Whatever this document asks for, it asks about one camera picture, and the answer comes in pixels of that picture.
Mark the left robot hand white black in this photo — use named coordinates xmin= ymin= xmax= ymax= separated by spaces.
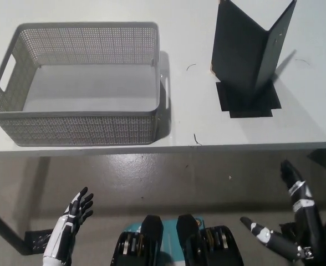
xmin=43 ymin=187 xmax=95 ymax=266

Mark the black tape patch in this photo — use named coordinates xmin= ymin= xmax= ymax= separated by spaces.
xmin=215 ymin=79 xmax=282 ymax=120

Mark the black perforated foot plate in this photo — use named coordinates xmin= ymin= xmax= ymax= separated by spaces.
xmin=24 ymin=229 xmax=54 ymax=255

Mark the black robot body block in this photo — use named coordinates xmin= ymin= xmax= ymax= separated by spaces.
xmin=176 ymin=214 xmax=245 ymax=266
xmin=110 ymin=214 xmax=164 ymax=266

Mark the grey perforated plastic basket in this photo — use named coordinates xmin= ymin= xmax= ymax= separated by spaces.
xmin=0 ymin=21 xmax=171 ymax=147

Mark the dark hardcover notebook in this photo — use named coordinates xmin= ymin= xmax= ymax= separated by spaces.
xmin=208 ymin=0 xmax=298 ymax=100

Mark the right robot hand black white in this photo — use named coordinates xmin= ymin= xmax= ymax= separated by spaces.
xmin=240 ymin=160 xmax=326 ymax=266

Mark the black table leg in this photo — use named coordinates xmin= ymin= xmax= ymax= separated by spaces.
xmin=0 ymin=203 xmax=28 ymax=254

